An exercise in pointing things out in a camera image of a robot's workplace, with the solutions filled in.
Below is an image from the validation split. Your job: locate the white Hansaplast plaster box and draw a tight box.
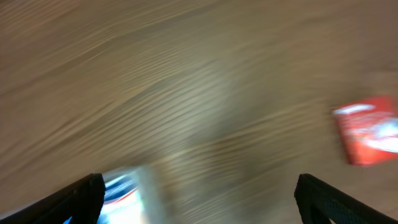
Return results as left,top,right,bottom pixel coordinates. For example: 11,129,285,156
62,166,162,224

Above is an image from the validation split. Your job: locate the red medicine box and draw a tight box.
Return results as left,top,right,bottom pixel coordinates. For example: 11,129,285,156
331,96,397,166

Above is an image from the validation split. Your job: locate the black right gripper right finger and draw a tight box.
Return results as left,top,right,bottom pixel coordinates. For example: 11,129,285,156
294,174,397,224

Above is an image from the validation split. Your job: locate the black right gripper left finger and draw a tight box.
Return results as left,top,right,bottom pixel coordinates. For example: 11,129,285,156
1,173,105,224

